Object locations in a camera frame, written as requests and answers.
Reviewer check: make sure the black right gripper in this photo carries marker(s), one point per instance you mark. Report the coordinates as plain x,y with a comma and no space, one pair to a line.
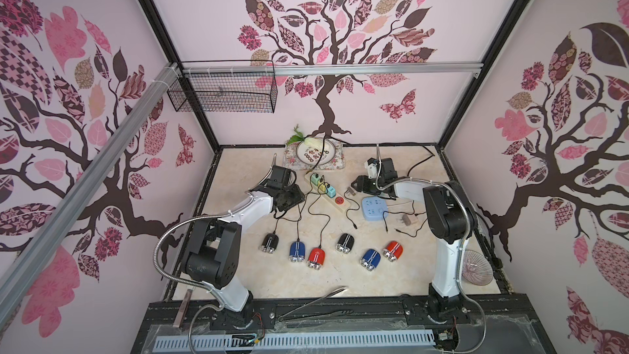
362,184

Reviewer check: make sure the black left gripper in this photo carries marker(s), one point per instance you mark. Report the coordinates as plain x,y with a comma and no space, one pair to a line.
300,197

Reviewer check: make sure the blue electric shaver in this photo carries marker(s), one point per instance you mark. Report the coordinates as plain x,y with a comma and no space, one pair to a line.
297,252
370,260

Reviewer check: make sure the red electric shaver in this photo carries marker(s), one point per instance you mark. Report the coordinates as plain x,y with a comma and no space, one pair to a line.
316,258
393,251

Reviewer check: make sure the black electric shaver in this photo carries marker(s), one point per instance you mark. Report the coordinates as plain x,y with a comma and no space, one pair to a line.
345,243
269,243

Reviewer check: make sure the teal USB charger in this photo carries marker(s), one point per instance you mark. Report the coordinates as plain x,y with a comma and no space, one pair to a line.
331,192

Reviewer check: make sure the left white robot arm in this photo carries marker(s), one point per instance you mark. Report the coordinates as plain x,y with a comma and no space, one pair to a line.
211,257

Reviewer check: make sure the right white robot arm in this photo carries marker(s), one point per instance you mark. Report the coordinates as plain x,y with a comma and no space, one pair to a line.
449,213

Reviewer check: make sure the blue square power cube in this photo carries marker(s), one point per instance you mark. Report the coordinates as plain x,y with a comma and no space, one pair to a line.
373,208

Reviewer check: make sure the floral rectangular tray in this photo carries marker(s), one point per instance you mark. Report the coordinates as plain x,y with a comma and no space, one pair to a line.
291,161

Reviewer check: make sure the yellow USB charger on strip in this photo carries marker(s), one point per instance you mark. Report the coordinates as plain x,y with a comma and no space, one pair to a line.
323,187

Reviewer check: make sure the white plate with red print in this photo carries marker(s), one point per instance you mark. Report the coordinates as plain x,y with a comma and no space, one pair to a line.
312,156

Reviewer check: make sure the beige power strip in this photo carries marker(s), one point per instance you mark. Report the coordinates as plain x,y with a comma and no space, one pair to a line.
340,202

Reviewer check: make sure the green leaf sprig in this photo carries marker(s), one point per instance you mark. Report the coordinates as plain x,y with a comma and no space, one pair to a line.
297,136

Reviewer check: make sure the pale green vegetable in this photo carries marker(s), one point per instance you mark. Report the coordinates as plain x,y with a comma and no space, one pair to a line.
314,143

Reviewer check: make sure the metal tongs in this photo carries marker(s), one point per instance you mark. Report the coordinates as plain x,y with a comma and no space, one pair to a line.
331,294

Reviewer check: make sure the black wire basket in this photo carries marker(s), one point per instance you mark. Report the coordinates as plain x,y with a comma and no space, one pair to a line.
241,86

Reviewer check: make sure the aluminium rail back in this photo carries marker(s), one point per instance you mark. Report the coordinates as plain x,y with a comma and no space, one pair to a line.
346,69

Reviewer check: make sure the aluminium rail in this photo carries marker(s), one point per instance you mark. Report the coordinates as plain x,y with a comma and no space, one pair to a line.
24,271
346,69

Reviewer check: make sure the white slotted cable duct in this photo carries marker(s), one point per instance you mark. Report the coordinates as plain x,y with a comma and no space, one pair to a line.
292,342

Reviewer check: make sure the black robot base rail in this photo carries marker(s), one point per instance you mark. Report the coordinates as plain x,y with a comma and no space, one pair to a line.
505,323

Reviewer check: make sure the aluminium rail left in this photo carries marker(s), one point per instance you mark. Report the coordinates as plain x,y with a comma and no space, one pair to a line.
24,271

